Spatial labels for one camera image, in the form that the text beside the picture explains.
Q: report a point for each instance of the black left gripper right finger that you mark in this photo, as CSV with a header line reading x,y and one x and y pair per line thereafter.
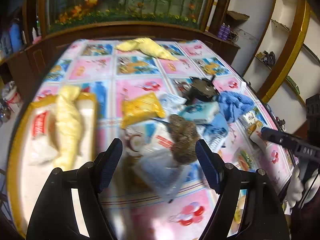
x,y
211,164

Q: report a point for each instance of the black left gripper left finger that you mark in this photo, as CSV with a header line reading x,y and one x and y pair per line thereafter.
x,y
106,163

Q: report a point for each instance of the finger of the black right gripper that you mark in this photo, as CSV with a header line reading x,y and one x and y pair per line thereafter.
x,y
298,147

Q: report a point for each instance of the blue towel cloth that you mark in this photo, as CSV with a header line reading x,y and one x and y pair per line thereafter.
x,y
233,105

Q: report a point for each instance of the white gloved right hand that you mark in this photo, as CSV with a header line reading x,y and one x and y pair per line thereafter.
x,y
296,187

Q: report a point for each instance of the rolled cream towel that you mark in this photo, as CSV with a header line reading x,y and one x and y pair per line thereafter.
x,y
69,126

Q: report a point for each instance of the light blue tissue pack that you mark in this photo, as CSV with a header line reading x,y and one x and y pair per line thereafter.
x,y
200,113

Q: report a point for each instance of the yellow cardboard box tray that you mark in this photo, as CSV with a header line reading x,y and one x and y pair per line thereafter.
x,y
25,181

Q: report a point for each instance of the yellow sponge cloth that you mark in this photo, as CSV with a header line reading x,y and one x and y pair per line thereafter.
x,y
140,109

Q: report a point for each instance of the red white wet wipes pack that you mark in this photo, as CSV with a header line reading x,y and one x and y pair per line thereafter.
x,y
43,146

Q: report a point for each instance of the colourful patterned tablecloth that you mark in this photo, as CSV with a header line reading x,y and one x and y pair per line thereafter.
x,y
97,67

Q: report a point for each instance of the black round object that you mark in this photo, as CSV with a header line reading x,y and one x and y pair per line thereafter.
x,y
201,89

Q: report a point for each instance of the white corner shelf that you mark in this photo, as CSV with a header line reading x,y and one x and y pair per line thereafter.
x,y
285,69

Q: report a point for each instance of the white plastic bucket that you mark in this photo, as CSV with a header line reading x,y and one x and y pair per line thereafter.
x,y
10,93

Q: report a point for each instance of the pale yellow cloth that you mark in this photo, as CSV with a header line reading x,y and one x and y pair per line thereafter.
x,y
148,47

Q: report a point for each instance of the purple bottles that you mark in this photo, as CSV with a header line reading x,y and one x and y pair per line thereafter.
x,y
223,32

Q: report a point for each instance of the dark wooden cabinet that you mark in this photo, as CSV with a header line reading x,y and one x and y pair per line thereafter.
x,y
27,64

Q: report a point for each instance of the flower mural glass panel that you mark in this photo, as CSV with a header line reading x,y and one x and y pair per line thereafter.
x,y
63,14

